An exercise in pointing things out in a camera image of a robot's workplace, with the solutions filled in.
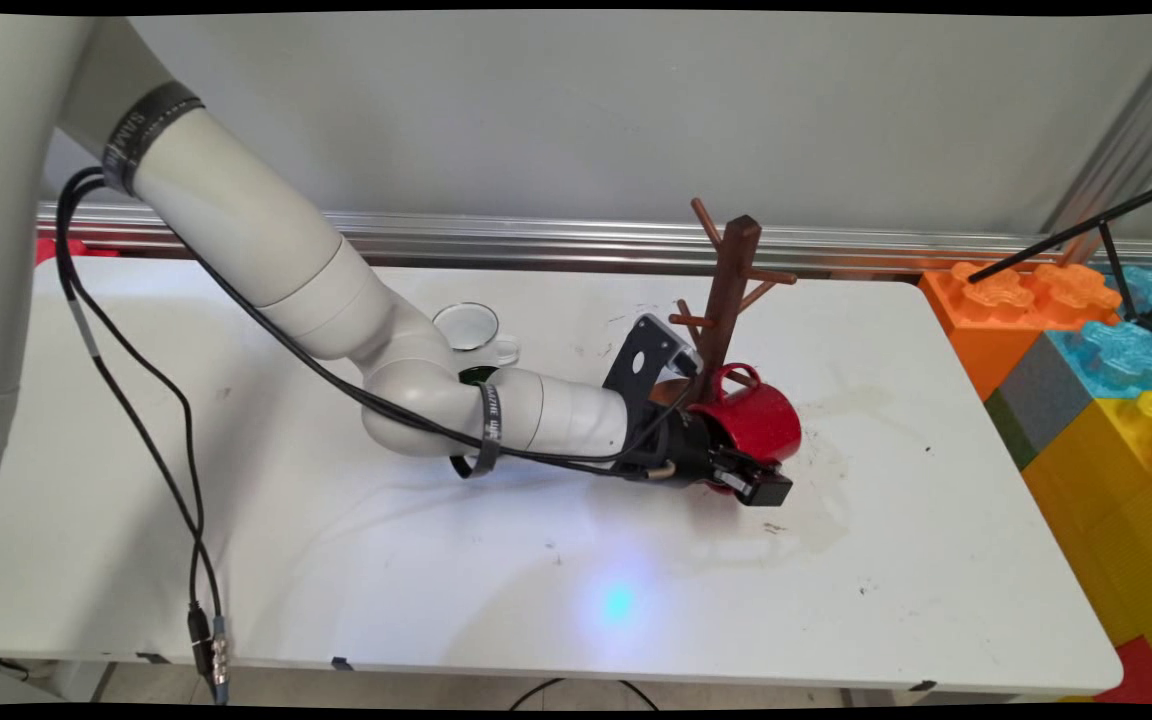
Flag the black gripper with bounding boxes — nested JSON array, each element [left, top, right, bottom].
[[629, 403, 795, 507]]

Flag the red enamel mug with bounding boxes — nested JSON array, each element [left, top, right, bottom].
[[686, 363, 803, 496]]

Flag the brown wooden mug tree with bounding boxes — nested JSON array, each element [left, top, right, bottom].
[[651, 197, 799, 406]]

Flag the orange giant building block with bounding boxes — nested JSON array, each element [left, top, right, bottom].
[[918, 262, 1122, 401]]

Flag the grey giant building block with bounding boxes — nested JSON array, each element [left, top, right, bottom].
[[984, 335, 1097, 471]]

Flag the white enamel mug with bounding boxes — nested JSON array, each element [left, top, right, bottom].
[[433, 302, 521, 367]]

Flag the yellow giant building block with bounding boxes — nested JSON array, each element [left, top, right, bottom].
[[1021, 390, 1152, 701]]

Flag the black tripod stand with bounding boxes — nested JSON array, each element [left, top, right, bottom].
[[966, 175, 1152, 341]]

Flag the translucent blue building block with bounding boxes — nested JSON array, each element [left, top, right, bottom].
[[1101, 265, 1152, 336], [1044, 320, 1152, 401]]

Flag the red giant building block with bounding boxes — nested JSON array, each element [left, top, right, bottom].
[[1096, 635, 1152, 706]]

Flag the black cable with metal plug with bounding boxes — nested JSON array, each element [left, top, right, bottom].
[[56, 168, 682, 701]]

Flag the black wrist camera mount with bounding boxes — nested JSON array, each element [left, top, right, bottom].
[[601, 313, 702, 401]]

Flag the grey printed velcro strap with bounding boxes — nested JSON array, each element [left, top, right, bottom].
[[101, 80, 205, 196], [451, 383, 504, 479]]

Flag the black cable under table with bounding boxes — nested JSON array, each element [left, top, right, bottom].
[[508, 678, 659, 711]]

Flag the horizontal aluminium frame rail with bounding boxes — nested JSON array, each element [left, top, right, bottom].
[[36, 200, 1152, 276]]

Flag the slanted aluminium frame post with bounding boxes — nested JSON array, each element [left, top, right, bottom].
[[1041, 15, 1152, 241]]

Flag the black camera cable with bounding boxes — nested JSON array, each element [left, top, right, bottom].
[[56, 168, 697, 701]]

